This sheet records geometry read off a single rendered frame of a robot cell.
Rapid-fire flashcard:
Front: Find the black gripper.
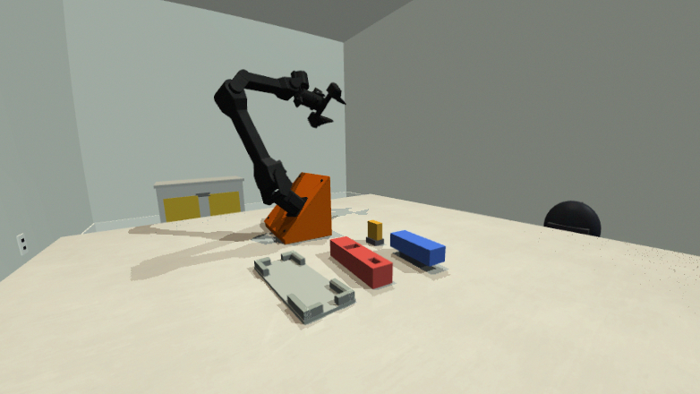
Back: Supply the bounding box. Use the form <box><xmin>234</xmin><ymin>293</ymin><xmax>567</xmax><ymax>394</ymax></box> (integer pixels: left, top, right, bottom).
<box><xmin>308</xmin><ymin>82</ymin><xmax>346</xmax><ymax>129</ymax></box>

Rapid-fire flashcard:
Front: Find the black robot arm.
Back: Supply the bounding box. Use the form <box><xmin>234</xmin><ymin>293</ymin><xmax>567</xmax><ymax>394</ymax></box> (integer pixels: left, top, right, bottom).
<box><xmin>214</xmin><ymin>69</ymin><xmax>314</xmax><ymax>217</ymax></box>

